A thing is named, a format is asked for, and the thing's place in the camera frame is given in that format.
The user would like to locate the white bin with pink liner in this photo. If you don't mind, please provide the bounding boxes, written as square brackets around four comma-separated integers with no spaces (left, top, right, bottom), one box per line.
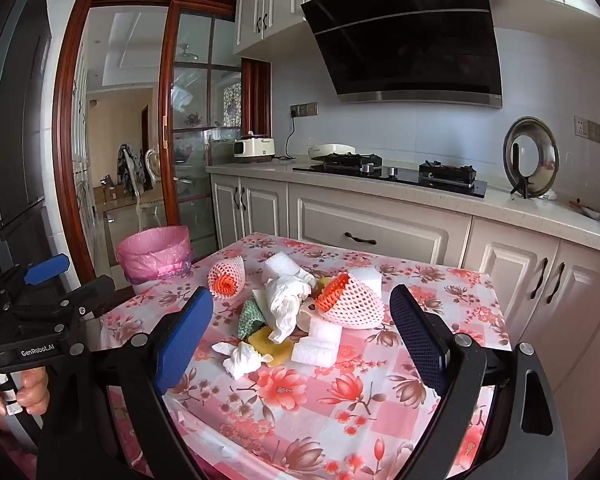
[116,225,195,297]

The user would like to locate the large foam fruit net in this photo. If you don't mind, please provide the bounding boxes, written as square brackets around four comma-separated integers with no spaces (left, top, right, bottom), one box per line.
[314,269,385,331]

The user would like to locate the yellow sponge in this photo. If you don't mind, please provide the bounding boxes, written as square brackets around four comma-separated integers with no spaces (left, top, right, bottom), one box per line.
[248,327,297,363]

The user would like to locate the white wall cabinets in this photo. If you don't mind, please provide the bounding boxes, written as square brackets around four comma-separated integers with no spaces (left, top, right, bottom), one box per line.
[232,0,600,57]

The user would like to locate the black gas stove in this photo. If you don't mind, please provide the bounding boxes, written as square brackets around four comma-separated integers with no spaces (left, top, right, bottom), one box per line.
[292,152,488,196]

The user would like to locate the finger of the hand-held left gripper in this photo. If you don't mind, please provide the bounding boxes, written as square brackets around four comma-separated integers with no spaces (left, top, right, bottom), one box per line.
[0,253,72,312]
[27,275,117,329]

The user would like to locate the pink floral tablecloth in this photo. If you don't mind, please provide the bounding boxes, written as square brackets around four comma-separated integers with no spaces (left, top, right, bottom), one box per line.
[97,232,513,480]

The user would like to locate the red wooden sliding glass door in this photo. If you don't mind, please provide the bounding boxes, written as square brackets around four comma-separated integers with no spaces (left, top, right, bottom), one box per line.
[159,2,245,248]

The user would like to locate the red wooden door frame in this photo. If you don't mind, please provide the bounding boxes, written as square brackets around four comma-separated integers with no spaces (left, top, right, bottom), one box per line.
[51,0,238,288]

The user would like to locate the black lid rack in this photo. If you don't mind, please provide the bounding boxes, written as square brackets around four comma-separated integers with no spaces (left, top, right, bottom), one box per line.
[509,142,531,200]

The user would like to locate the black range hood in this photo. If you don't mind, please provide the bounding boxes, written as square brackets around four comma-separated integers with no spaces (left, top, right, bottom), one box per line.
[300,0,503,109]

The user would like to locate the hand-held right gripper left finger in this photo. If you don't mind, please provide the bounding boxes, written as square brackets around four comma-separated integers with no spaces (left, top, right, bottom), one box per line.
[40,286,216,480]

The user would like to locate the steel pot lid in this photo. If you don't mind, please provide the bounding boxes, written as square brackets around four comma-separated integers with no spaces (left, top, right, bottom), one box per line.
[503,116,561,200]

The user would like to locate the beige wall outlet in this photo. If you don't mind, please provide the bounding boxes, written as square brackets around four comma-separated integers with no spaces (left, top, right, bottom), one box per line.
[574,116,600,143]

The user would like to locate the person's left hand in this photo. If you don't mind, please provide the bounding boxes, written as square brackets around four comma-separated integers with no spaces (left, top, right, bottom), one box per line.
[0,366,52,419]

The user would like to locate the white kitchen base cabinets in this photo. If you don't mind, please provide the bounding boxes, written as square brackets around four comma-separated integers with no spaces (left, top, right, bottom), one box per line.
[207,160,600,396]

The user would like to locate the cream rice cooker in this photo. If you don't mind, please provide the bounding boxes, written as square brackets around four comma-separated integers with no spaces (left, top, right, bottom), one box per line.
[232,132,276,164]

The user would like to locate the green patterned wrapper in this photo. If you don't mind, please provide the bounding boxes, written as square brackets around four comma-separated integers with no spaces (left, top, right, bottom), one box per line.
[237,297,267,340]

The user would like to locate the dark grey refrigerator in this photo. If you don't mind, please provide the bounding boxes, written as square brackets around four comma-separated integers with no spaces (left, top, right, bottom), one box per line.
[0,0,56,311]

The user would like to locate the white tissue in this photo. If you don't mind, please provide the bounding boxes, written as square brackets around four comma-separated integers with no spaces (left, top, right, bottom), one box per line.
[211,341,275,380]

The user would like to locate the small foam fruit net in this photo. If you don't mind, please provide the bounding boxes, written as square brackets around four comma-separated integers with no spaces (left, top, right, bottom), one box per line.
[208,255,246,297]

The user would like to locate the dark patterned clothes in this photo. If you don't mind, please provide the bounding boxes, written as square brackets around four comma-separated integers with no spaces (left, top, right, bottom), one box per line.
[117,147,146,196]

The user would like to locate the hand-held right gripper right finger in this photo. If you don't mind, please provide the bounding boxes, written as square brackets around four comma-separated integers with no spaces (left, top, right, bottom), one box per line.
[390,284,569,480]

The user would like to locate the white ornate chair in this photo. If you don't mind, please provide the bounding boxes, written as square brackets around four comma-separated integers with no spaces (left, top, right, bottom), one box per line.
[122,145,163,228]

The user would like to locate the red wooden window frame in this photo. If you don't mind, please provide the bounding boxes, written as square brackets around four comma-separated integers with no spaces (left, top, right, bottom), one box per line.
[241,57,272,136]

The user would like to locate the black power cable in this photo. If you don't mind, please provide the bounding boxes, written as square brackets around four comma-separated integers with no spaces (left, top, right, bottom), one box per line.
[272,112,297,162]

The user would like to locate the white plastic pouch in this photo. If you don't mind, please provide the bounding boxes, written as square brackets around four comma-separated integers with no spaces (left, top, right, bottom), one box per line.
[252,265,317,345]

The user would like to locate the white bowl on stove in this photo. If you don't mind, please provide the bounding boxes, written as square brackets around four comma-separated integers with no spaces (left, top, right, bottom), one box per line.
[307,143,357,161]

